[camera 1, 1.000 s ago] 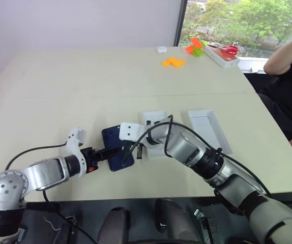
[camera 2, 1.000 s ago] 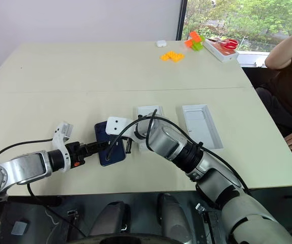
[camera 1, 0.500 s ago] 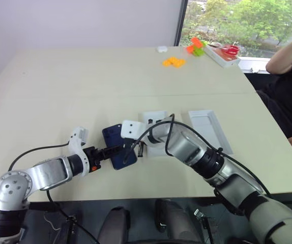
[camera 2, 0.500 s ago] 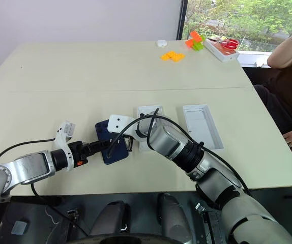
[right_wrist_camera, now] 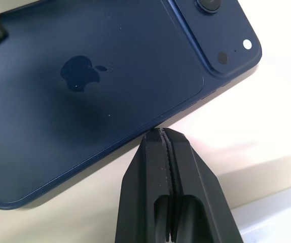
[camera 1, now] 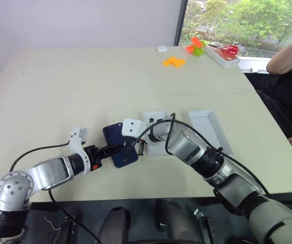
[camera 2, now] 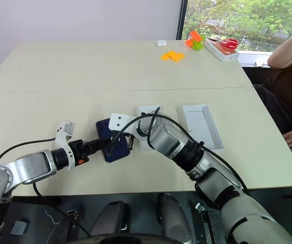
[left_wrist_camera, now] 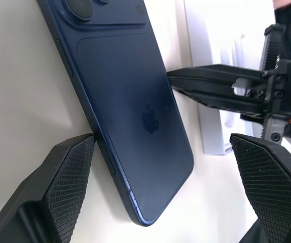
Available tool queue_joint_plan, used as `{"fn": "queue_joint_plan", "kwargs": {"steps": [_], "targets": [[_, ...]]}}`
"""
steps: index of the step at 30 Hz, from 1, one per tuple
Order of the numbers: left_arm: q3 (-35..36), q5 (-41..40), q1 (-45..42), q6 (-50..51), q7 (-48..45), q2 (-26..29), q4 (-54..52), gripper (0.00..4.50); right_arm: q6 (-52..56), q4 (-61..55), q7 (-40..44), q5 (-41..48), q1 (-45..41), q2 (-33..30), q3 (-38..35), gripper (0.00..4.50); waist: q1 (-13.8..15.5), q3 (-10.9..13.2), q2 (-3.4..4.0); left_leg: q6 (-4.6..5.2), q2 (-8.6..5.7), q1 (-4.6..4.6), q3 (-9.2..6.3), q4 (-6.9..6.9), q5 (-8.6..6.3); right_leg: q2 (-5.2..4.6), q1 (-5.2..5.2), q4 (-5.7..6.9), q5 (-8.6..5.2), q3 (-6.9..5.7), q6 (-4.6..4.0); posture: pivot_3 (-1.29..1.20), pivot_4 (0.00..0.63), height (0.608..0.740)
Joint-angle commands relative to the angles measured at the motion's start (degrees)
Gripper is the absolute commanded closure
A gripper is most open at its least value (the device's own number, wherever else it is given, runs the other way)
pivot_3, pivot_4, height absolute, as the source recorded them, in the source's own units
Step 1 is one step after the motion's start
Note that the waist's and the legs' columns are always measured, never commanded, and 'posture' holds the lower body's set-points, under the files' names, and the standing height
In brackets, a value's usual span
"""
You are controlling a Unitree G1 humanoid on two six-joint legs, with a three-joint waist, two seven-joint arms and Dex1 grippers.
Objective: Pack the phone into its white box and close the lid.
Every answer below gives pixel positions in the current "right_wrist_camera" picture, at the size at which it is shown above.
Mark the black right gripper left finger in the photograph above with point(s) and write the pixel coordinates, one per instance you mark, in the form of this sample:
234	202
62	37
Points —
145	182

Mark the dark blue smartphone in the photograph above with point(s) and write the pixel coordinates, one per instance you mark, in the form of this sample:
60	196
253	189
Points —
125	76

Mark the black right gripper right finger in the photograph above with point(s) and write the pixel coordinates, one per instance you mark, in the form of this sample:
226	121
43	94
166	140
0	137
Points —
196	192

